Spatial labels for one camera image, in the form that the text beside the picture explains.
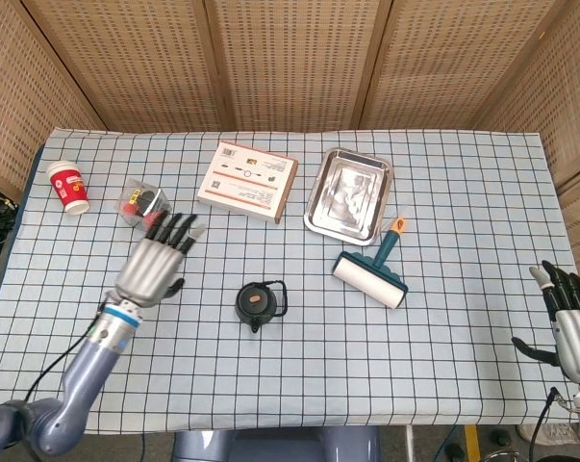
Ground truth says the white cardboard box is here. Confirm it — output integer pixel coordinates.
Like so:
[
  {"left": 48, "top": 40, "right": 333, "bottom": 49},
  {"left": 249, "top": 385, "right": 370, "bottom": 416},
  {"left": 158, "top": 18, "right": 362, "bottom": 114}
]
[{"left": 195, "top": 140, "right": 299, "bottom": 226}]

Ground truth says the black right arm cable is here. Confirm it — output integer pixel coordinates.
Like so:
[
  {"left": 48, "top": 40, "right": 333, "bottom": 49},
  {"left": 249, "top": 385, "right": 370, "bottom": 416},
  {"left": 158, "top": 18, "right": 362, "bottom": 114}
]
[{"left": 528, "top": 386, "right": 577, "bottom": 462}]

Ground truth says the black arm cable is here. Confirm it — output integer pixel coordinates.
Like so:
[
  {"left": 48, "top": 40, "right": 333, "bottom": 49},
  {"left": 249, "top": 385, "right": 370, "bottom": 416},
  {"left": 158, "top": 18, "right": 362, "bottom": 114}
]
[
  {"left": 528, "top": 386, "right": 577, "bottom": 462},
  {"left": 23, "top": 302, "right": 109, "bottom": 403}
]

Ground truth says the left silver-black robot hand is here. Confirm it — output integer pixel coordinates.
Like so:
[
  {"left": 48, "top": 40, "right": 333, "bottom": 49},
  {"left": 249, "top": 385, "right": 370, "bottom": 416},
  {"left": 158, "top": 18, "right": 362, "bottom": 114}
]
[{"left": 113, "top": 211, "right": 207, "bottom": 309}]

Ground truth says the woven bamboo folding screen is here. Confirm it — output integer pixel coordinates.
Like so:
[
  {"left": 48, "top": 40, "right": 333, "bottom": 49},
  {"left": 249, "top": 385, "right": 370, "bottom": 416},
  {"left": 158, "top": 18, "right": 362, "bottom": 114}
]
[{"left": 0, "top": 0, "right": 580, "bottom": 270}]

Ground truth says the white sneaker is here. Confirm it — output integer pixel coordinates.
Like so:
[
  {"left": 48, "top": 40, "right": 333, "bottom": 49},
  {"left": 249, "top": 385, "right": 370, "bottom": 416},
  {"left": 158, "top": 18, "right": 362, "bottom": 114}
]
[{"left": 517, "top": 422, "right": 580, "bottom": 446}]

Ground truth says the stainless steel tray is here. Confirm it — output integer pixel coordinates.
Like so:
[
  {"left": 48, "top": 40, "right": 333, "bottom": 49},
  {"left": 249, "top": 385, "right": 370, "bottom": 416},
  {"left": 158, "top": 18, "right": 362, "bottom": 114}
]
[{"left": 302, "top": 146, "right": 395, "bottom": 247}]

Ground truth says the clear box of red-black items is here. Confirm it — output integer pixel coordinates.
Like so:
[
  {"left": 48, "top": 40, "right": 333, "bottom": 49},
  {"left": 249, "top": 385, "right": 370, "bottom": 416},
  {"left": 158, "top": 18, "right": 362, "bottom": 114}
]
[{"left": 113, "top": 177, "right": 176, "bottom": 235}]

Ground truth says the dark green teapot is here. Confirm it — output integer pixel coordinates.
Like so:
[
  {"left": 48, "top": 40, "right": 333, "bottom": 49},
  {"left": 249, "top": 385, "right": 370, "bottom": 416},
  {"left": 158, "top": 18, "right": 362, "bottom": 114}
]
[{"left": 235, "top": 279, "right": 290, "bottom": 336}]

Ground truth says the red and white paper cup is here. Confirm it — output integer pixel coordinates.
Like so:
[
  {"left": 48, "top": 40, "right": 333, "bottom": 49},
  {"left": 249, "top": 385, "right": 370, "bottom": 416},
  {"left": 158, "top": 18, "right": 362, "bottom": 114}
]
[{"left": 46, "top": 160, "right": 91, "bottom": 216}]

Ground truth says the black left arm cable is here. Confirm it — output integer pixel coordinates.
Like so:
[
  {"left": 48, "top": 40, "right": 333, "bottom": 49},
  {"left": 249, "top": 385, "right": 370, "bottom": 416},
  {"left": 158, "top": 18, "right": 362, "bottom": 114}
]
[{"left": 23, "top": 302, "right": 109, "bottom": 403}]

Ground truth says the dark green teapot lid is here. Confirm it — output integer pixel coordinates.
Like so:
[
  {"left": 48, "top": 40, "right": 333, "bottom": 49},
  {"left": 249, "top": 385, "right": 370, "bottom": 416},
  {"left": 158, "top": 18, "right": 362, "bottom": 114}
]
[{"left": 238, "top": 283, "right": 276, "bottom": 317}]

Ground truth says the right silver-black robot hand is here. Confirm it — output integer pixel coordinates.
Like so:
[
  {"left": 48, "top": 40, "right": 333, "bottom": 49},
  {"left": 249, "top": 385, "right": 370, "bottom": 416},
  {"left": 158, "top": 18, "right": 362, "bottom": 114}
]
[{"left": 511, "top": 259, "right": 580, "bottom": 386}]

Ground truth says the blue checked tablecloth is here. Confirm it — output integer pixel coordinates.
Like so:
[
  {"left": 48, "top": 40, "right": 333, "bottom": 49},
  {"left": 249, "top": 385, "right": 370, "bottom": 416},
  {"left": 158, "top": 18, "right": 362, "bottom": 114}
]
[{"left": 0, "top": 127, "right": 580, "bottom": 434}]

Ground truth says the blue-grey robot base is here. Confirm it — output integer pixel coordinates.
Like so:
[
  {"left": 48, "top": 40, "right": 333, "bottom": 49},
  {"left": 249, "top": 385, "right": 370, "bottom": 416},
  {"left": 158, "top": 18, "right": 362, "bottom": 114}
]
[{"left": 171, "top": 425, "right": 382, "bottom": 462}]

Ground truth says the teal-handled white lint roller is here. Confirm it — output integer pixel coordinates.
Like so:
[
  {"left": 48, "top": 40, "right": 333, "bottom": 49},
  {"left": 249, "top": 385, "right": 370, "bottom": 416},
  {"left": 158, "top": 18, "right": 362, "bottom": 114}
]
[{"left": 331, "top": 204, "right": 410, "bottom": 311}]

